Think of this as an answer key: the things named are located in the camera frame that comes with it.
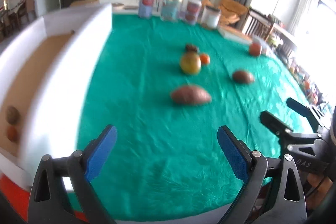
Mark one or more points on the green tablecloth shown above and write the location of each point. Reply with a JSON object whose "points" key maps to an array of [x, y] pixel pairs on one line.
{"points": [[167, 163]]}

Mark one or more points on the white jar black lid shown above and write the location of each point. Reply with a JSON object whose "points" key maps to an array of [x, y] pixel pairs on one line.
{"points": [[210, 17]]}

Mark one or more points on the small tangerine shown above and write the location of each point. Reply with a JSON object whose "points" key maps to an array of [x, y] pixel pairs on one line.
{"points": [[205, 59], [12, 134]]}

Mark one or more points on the dark dried date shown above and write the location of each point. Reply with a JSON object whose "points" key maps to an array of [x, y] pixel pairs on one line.
{"points": [[191, 48]]}

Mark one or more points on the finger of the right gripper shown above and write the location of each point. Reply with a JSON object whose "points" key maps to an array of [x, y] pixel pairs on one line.
{"points": [[311, 113], [275, 126]]}

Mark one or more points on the yellow-green pear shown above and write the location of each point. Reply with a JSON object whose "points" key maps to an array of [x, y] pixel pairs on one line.
{"points": [[190, 63]]}

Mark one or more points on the short sweet potato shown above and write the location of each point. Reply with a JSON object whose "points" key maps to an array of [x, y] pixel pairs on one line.
{"points": [[243, 77]]}

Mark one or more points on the white box with cardboard bottom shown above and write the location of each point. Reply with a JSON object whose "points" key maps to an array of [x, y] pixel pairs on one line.
{"points": [[45, 73]]}

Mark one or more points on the long sweet potato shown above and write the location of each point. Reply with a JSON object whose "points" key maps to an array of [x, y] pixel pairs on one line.
{"points": [[190, 95]]}

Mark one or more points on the flat white box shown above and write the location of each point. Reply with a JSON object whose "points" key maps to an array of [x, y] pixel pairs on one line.
{"points": [[230, 33]]}

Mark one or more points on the clear glass jar teal label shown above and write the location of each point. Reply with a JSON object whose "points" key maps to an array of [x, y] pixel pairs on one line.
{"points": [[170, 10]]}

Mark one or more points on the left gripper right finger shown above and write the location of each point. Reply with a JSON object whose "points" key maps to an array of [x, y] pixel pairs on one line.
{"points": [[284, 202]]}

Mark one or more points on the small tangerine in box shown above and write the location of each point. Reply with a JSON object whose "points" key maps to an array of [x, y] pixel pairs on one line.
{"points": [[12, 134]]}

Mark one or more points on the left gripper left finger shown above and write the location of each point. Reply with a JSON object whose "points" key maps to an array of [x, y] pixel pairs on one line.
{"points": [[49, 201]]}

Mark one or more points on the tin can with red label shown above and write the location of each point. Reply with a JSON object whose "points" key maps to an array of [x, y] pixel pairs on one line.
{"points": [[145, 8]]}

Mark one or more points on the cardboard box on floor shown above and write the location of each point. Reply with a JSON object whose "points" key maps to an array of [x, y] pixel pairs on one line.
{"points": [[84, 2]]}

